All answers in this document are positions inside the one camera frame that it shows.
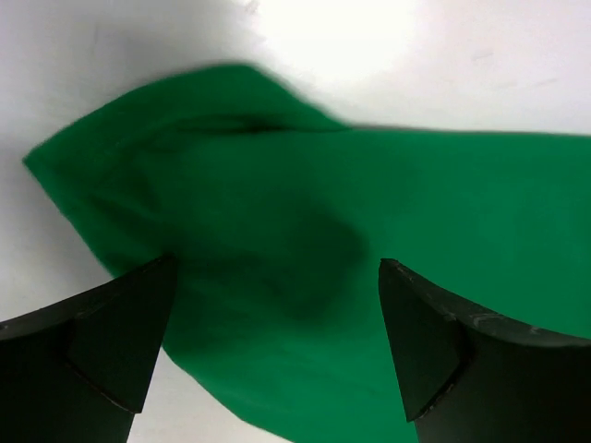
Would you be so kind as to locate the green t-shirt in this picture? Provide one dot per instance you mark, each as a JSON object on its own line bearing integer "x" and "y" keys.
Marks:
{"x": 279, "y": 216}

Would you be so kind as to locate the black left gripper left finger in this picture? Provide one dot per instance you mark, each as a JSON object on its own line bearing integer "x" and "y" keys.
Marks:
{"x": 79, "y": 370}

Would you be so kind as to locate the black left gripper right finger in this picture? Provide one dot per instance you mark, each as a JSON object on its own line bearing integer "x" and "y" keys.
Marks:
{"x": 468, "y": 374}

